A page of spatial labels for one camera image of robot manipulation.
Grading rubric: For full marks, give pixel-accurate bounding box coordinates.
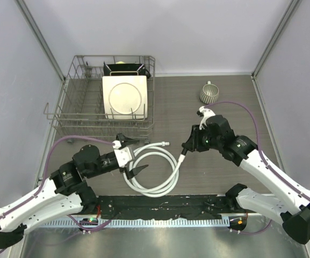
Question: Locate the white slotted cable duct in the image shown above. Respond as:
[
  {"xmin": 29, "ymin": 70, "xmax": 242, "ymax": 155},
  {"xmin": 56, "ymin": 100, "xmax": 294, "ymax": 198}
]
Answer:
[{"xmin": 40, "ymin": 216, "xmax": 230, "ymax": 228}]

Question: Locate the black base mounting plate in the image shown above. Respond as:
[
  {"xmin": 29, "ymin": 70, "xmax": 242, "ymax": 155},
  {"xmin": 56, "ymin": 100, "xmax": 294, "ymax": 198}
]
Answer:
[{"xmin": 79, "ymin": 195, "xmax": 252, "ymax": 220}]

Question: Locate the grey wire dish rack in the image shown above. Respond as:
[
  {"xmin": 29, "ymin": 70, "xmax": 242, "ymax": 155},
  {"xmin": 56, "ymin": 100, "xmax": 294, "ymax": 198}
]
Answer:
[{"xmin": 44, "ymin": 55, "xmax": 155, "ymax": 143}]

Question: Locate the black elbow hose fitting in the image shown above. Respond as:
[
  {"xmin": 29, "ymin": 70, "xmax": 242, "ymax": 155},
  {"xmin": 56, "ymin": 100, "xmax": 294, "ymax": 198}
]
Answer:
[{"xmin": 181, "ymin": 148, "xmax": 188, "ymax": 156}]

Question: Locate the grey ribbed ceramic mug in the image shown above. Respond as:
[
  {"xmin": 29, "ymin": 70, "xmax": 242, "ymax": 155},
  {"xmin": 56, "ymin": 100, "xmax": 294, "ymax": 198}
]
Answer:
[{"xmin": 199, "ymin": 81, "xmax": 220, "ymax": 104}]

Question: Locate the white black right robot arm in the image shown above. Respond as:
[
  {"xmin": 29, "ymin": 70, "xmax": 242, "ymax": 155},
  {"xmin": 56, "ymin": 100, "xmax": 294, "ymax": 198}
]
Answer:
[{"xmin": 182, "ymin": 112, "xmax": 310, "ymax": 245}]

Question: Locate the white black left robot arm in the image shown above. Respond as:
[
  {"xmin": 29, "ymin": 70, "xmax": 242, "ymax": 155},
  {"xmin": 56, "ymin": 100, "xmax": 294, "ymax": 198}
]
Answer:
[{"xmin": 0, "ymin": 133, "xmax": 140, "ymax": 249}]

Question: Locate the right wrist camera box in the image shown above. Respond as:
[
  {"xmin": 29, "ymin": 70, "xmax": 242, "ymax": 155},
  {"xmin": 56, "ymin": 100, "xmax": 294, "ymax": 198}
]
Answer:
[{"xmin": 197, "ymin": 106, "xmax": 215, "ymax": 130}]

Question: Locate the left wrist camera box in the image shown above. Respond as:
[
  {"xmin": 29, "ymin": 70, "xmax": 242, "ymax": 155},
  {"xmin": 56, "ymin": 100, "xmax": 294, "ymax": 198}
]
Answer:
[{"xmin": 112, "ymin": 140, "xmax": 135, "ymax": 168}]

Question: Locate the white square plate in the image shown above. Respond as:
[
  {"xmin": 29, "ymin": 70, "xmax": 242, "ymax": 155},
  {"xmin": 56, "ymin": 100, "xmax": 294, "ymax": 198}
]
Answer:
[{"xmin": 102, "ymin": 76, "xmax": 148, "ymax": 120}]

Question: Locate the white hose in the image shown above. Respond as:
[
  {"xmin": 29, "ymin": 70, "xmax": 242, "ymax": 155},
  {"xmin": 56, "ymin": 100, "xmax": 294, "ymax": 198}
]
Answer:
[{"xmin": 122, "ymin": 141, "xmax": 185, "ymax": 198}]

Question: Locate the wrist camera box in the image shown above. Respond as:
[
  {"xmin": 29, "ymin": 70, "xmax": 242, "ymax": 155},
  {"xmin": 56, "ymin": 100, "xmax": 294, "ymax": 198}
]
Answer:
[
  {"xmin": 112, "ymin": 140, "xmax": 135, "ymax": 168},
  {"xmin": 197, "ymin": 106, "xmax": 215, "ymax": 130}
]

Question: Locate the black square dish in rack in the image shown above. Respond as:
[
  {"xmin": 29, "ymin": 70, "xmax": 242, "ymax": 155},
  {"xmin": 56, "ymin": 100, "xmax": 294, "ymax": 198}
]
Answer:
[{"xmin": 103, "ymin": 63, "xmax": 152, "ymax": 78}]

